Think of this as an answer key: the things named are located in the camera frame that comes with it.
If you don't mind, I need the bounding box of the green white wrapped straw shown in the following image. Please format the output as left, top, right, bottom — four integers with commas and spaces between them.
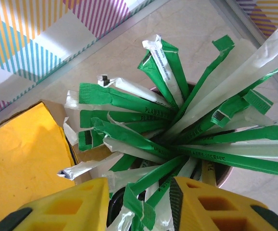
138, 35, 190, 112

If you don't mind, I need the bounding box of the pink straw holder cup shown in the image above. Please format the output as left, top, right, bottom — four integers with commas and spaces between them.
129, 81, 236, 193

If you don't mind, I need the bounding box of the yellow paper napkin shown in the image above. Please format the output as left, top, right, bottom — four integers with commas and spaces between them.
0, 101, 78, 223

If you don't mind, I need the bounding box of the aluminium frame rail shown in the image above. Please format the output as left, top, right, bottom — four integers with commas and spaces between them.
210, 0, 278, 87
0, 0, 171, 133

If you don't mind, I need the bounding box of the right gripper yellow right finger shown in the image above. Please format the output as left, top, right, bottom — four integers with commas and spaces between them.
169, 176, 278, 231

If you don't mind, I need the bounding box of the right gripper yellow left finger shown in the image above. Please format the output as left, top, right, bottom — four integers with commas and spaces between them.
0, 177, 110, 231

